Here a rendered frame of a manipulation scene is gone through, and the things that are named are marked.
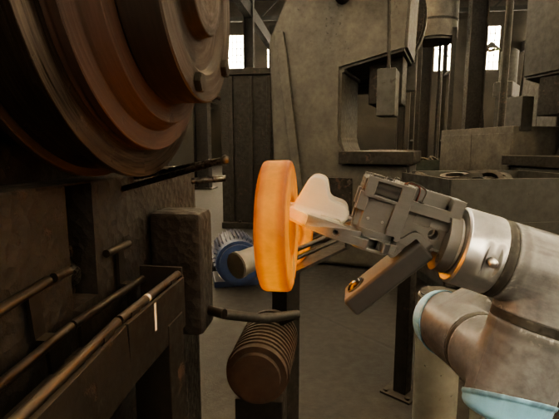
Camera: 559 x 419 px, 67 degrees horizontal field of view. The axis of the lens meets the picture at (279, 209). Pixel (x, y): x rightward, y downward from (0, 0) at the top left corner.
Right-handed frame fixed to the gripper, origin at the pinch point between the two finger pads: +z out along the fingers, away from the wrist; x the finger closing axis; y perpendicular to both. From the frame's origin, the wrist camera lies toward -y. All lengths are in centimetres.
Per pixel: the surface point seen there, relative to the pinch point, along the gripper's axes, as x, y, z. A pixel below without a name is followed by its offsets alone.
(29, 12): 15.9, 12.7, 23.1
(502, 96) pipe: -620, 138, -210
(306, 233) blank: -54, -14, -3
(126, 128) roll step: 3.9, 4.5, 18.9
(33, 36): 15.6, 11.0, 22.6
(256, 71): -413, 58, 102
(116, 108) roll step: 6.0, 6.5, 19.5
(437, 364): -61, -40, -47
